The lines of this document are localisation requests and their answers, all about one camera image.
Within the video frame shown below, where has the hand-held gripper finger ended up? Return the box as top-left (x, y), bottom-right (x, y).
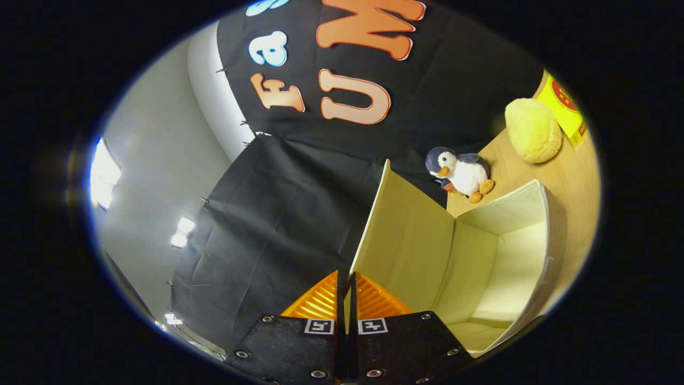
top-left (224, 270), bottom-right (343, 385)
top-left (348, 272), bottom-right (475, 385)

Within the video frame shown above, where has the beige fabric storage box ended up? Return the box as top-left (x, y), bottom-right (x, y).
top-left (350, 159), bottom-right (568, 359)

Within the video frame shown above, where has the black backdrop cloth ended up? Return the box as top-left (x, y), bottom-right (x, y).
top-left (170, 0), bottom-right (546, 353)

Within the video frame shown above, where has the penguin plush toy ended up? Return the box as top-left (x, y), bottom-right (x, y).
top-left (425, 147), bottom-right (495, 204)

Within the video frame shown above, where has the yellow round plush bun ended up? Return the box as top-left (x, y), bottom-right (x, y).
top-left (504, 98), bottom-right (563, 164)

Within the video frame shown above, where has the yellow book with red circle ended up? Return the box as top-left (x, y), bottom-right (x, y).
top-left (536, 74), bottom-right (588, 148)

